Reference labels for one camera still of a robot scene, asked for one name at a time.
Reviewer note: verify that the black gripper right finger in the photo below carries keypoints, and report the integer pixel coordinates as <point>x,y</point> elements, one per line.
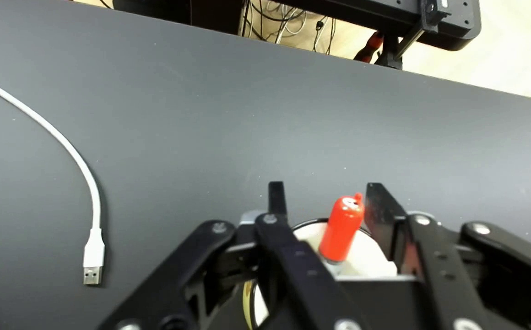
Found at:
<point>479,278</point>

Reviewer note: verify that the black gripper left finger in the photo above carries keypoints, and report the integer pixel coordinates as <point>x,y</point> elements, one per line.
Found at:
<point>189,289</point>

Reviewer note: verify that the yellow enamel cup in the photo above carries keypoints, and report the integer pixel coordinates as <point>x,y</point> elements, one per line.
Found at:
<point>363,261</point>

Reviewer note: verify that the blue marker with red cap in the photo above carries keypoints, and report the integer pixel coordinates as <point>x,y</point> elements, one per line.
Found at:
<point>343,223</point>

